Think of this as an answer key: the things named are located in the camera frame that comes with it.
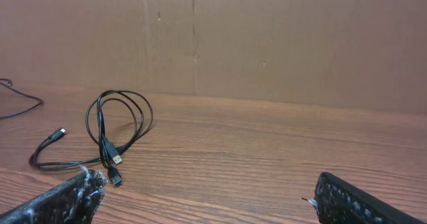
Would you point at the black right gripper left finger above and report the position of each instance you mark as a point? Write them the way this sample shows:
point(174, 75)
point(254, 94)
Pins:
point(75, 201)

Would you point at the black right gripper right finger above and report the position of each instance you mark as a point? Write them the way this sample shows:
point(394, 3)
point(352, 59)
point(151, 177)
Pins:
point(337, 201)

